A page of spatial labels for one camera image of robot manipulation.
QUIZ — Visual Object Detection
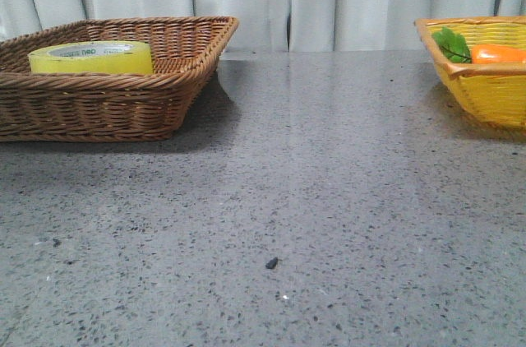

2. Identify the yellow tape roll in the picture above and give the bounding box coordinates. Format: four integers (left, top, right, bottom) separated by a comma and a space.
28, 40, 154, 75

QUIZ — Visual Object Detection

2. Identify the toy carrot with green leaves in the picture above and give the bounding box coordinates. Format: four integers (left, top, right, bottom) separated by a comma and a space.
431, 27, 525, 64

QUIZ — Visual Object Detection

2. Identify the brown wicker basket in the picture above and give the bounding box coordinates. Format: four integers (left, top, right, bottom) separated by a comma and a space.
1, 16, 239, 142

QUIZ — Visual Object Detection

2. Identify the yellow wicker basket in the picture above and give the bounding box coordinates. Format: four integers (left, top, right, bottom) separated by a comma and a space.
415, 16, 525, 131

